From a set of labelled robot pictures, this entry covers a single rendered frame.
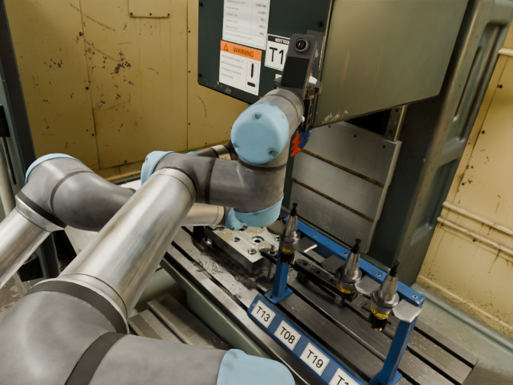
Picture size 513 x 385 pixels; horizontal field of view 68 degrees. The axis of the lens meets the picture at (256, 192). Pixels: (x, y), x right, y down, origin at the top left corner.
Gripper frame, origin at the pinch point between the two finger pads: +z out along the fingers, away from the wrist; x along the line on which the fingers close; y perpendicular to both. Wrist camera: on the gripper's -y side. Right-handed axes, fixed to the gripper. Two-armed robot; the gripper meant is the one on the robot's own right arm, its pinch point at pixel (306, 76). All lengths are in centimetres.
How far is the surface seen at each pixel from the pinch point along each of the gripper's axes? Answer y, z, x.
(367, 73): 0.3, 15.9, 11.9
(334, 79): 0.6, 4.8, 5.5
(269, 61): -0.7, 7.8, -10.2
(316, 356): 77, -2, 15
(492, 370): 96, 30, 75
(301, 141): 22.2, 21.5, -2.3
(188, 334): 96, 6, -30
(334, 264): 50, 6, 14
